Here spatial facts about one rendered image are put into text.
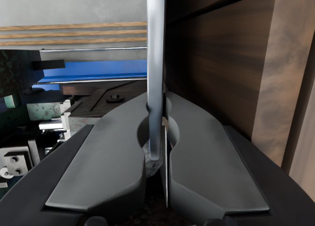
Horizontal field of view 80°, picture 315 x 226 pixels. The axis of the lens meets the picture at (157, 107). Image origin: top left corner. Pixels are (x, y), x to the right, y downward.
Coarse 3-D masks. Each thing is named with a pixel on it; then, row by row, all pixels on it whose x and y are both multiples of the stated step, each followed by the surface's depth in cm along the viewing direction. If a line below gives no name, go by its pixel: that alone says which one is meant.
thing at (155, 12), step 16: (160, 0) 8; (160, 16) 8; (160, 32) 8; (160, 48) 8; (160, 64) 9; (160, 80) 9; (160, 96) 10; (160, 112) 10; (160, 128) 11; (160, 144) 13
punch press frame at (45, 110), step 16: (32, 96) 118; (48, 96) 117; (64, 96) 116; (80, 96) 115; (0, 112) 88; (16, 112) 95; (32, 112) 102; (48, 112) 103; (0, 128) 86; (32, 128) 128; (0, 192) 86
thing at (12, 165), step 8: (24, 136) 90; (8, 144) 82; (16, 144) 82; (24, 144) 82; (0, 152) 81; (8, 152) 81; (16, 152) 81; (24, 152) 80; (0, 160) 82; (8, 160) 79; (16, 160) 79; (24, 160) 80; (32, 160) 84; (0, 168) 83; (8, 168) 80; (16, 168) 80; (24, 168) 81; (0, 176) 84; (8, 176) 83
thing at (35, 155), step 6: (36, 132) 88; (42, 132) 88; (48, 132) 94; (54, 132) 95; (30, 138) 82; (36, 138) 83; (42, 138) 88; (48, 138) 93; (30, 144) 82; (36, 144) 82; (42, 144) 87; (48, 144) 93; (54, 144) 99; (30, 150) 83; (36, 150) 83; (42, 150) 87; (36, 156) 84; (42, 156) 87; (36, 162) 85
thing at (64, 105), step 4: (68, 100) 83; (72, 100) 86; (60, 104) 84; (64, 104) 83; (68, 104) 83; (72, 104) 86; (60, 108) 84; (64, 108) 84; (52, 120) 87; (56, 120) 87; (60, 120) 87; (64, 128) 87
